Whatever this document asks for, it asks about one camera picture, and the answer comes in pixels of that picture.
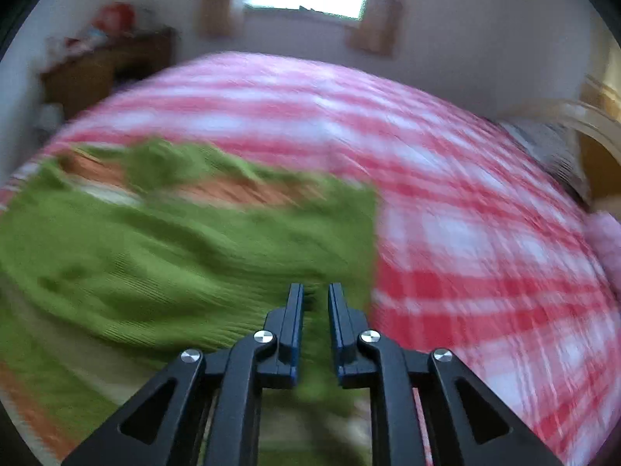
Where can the grey patterned pillow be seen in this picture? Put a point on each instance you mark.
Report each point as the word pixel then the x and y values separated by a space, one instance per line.
pixel 553 155

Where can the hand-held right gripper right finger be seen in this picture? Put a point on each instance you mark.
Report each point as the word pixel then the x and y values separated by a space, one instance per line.
pixel 334 315

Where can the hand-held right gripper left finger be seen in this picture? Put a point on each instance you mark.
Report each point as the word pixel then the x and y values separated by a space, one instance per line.
pixel 296 315

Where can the red plaid blanket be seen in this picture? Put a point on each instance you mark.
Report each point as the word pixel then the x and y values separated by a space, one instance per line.
pixel 485 252

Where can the beige wooden headboard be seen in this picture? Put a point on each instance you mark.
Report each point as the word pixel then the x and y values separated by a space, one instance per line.
pixel 596 124

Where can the brown wooden desk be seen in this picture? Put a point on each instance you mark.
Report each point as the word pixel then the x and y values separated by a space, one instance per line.
pixel 92 77

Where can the pink fluffy cloth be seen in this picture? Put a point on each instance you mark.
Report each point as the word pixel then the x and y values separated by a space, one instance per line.
pixel 606 242

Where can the green knit sweater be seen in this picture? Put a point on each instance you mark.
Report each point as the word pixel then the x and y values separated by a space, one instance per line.
pixel 194 262

